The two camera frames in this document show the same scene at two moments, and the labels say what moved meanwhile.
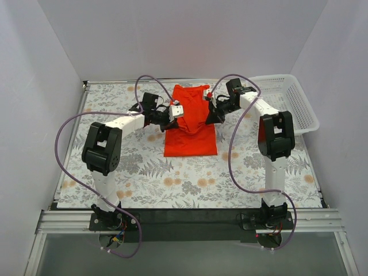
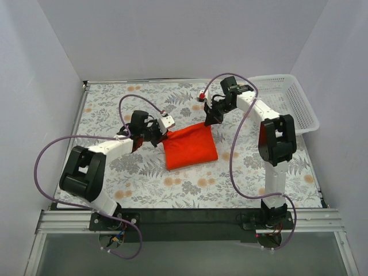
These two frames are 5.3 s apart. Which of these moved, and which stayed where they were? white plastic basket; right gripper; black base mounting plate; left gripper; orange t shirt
Moved: orange t shirt; left gripper
Stayed: black base mounting plate; right gripper; white plastic basket
